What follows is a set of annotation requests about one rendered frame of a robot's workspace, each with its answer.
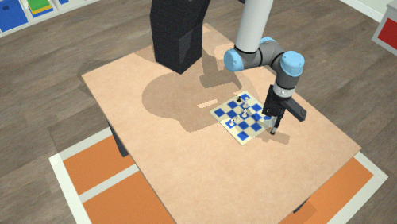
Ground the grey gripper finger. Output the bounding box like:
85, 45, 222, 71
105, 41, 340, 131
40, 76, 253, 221
264, 114, 283, 133

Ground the blue and cream chessboard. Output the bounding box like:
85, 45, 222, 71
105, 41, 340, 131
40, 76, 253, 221
209, 91, 271, 145

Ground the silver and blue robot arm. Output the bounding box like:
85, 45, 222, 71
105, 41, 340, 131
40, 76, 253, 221
224, 0, 306, 122

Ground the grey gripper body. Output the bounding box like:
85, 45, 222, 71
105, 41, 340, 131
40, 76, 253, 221
262, 84, 291, 118

